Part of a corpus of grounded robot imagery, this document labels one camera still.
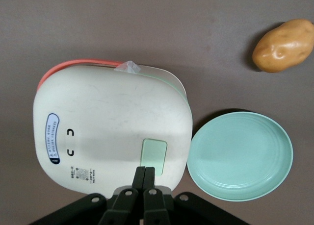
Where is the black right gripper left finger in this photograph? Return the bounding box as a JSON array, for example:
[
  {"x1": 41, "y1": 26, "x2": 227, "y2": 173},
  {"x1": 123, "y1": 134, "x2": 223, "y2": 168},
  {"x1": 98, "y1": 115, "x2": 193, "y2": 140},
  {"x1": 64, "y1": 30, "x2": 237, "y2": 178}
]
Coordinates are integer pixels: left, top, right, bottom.
[{"x1": 99, "y1": 166, "x2": 146, "y2": 225}]

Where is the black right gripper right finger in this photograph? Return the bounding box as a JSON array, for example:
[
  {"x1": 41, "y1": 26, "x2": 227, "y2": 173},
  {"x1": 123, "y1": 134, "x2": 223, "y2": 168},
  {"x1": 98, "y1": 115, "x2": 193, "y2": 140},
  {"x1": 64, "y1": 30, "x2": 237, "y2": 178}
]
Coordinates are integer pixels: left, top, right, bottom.
[{"x1": 143, "y1": 166, "x2": 170, "y2": 225}]

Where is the mint green cooker button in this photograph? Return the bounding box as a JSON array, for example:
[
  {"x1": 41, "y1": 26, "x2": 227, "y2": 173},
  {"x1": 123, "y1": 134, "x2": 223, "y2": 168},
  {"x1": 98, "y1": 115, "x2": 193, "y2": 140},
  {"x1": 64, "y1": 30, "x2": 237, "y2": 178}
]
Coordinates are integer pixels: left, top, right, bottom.
[{"x1": 140, "y1": 138, "x2": 169, "y2": 176}]

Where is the blue-edged warning label sticker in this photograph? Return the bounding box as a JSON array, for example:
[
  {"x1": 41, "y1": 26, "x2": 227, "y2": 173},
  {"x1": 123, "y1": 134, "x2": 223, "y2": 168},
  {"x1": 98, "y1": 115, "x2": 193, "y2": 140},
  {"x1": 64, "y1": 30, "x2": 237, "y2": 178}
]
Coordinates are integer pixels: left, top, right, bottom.
[{"x1": 46, "y1": 113, "x2": 61, "y2": 165}]

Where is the mint green round plate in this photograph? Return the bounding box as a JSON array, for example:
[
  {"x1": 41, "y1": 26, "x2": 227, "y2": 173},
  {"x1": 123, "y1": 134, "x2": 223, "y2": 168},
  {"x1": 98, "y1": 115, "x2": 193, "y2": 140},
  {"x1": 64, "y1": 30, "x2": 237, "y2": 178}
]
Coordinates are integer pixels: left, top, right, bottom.
[{"x1": 186, "y1": 112, "x2": 294, "y2": 202}]

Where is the clear plastic film scrap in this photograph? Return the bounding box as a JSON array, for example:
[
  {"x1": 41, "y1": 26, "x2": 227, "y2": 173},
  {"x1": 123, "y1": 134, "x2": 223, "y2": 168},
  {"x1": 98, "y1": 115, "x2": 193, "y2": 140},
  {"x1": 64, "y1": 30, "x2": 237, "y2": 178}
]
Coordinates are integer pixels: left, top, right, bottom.
[{"x1": 114, "y1": 60, "x2": 142, "y2": 75}]

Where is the brown toy potato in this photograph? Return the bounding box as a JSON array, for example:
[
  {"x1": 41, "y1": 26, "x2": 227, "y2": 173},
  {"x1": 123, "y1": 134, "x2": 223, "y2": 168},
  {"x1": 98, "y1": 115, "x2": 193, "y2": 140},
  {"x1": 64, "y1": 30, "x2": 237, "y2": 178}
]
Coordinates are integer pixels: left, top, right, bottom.
[{"x1": 252, "y1": 19, "x2": 314, "y2": 74}]

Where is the orange rice cooker handle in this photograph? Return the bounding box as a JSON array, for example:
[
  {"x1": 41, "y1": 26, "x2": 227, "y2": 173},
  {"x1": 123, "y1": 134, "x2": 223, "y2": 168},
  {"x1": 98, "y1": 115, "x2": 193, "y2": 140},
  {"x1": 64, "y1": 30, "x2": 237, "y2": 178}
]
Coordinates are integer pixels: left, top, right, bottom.
[{"x1": 36, "y1": 58, "x2": 124, "y2": 92}]

